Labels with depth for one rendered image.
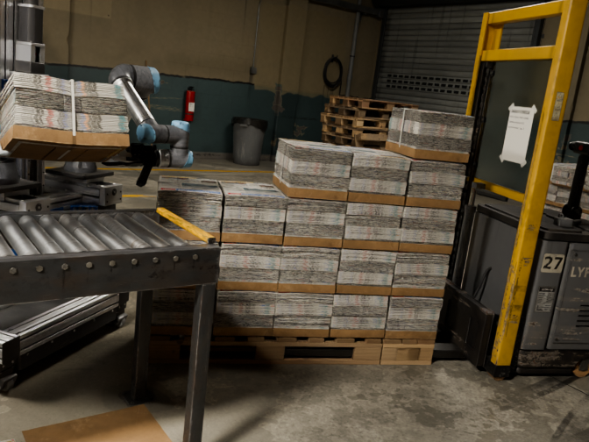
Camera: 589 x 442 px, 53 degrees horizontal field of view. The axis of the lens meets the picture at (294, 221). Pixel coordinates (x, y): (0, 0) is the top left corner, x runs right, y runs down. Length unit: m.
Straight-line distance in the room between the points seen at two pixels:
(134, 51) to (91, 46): 0.64
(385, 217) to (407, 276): 0.34
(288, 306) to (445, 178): 0.98
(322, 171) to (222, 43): 7.53
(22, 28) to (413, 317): 2.24
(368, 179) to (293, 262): 0.53
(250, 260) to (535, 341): 1.53
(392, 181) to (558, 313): 1.12
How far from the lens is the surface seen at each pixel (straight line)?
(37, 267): 1.71
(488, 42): 3.62
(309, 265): 2.80
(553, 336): 3.36
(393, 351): 3.12
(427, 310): 3.11
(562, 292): 3.29
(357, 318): 2.98
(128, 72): 2.68
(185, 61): 9.83
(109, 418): 2.50
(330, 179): 2.73
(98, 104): 2.20
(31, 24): 2.81
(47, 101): 2.15
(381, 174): 2.81
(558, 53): 2.97
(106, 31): 9.38
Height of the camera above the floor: 1.32
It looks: 13 degrees down
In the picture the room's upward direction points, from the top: 7 degrees clockwise
